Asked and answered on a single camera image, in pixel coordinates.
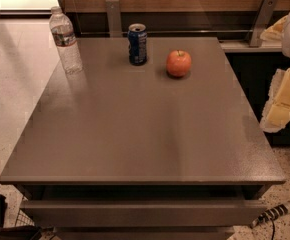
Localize wire mesh basket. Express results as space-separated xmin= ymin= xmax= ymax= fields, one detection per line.
xmin=14 ymin=209 xmax=35 ymax=226

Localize striped power strip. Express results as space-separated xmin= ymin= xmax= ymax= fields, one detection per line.
xmin=250 ymin=201 xmax=290 ymax=228

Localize black floor cable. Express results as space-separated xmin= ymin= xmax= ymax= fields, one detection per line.
xmin=270 ymin=219 xmax=277 ymax=240

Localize right metal wall bracket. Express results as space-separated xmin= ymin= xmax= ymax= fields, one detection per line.
xmin=249 ymin=0 xmax=278 ymax=48

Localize red apple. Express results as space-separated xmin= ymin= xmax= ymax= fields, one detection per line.
xmin=166 ymin=50 xmax=192 ymax=77

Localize left metal wall bracket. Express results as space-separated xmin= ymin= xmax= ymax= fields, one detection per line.
xmin=106 ymin=0 xmax=123 ymax=38

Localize blue pepsi can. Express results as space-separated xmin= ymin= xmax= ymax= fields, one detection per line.
xmin=127 ymin=23 xmax=147 ymax=66

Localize grey cabinet drawer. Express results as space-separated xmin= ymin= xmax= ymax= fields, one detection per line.
xmin=21 ymin=200 xmax=265 ymax=227

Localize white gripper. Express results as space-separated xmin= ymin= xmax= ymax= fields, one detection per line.
xmin=260 ymin=12 xmax=290 ymax=133

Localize metal wall bracket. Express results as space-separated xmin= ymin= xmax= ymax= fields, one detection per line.
xmin=106 ymin=0 xmax=123 ymax=38
xmin=249 ymin=0 xmax=278 ymax=48

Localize clear plastic water bottle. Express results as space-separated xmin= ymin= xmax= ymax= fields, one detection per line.
xmin=49 ymin=6 xmax=83 ymax=75

